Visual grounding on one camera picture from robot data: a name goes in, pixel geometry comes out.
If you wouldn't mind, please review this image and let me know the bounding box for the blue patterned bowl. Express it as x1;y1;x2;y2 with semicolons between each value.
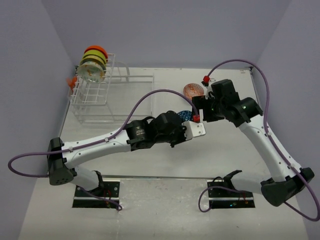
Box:
177;110;193;123

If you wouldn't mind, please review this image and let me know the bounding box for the red patterned bowl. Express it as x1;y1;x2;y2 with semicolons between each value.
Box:
183;83;205;100

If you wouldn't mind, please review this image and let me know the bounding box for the white floral bowl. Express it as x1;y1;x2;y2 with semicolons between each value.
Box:
76;61;105;83

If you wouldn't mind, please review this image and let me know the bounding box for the yellow patterned bowl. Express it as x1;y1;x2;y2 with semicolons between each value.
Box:
80;55;107;67

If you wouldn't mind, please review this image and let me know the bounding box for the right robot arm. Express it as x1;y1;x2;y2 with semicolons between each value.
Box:
192;79;315;207

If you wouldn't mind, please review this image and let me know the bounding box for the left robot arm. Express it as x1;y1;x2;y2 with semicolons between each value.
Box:
47;110;187;197

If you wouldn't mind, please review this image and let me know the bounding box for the orange clip on rack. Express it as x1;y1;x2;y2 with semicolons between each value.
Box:
66;76;77;90

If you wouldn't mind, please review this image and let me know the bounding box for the lime green bowl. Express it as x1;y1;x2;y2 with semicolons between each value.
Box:
82;49;107;64

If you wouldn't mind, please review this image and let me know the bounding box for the orange bowl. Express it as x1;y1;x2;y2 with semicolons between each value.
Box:
84;45;108;59

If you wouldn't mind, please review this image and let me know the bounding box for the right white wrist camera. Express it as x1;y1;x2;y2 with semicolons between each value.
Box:
201;75;217;88

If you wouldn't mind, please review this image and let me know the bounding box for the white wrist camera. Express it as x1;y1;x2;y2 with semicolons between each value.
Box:
201;75;217;88
182;121;206;141

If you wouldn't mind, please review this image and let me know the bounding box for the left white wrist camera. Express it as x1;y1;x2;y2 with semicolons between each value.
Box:
182;121;206;141

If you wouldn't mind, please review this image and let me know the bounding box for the white wire dish rack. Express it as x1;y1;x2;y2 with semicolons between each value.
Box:
69;53;154;127

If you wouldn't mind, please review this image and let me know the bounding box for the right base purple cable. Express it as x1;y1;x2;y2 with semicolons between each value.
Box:
197;187;251;213

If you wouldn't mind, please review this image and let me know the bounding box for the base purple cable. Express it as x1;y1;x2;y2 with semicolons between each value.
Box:
197;187;251;213
77;187;123;211

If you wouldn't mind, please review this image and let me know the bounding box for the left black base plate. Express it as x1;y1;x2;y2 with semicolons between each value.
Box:
72;180;121;210

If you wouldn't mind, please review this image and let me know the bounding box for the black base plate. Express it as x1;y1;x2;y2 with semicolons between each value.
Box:
207;188;256;209
72;180;121;210

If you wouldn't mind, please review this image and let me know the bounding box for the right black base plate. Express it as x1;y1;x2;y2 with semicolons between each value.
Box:
207;188;256;209

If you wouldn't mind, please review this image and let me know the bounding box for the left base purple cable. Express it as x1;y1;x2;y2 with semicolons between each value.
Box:
77;187;123;211

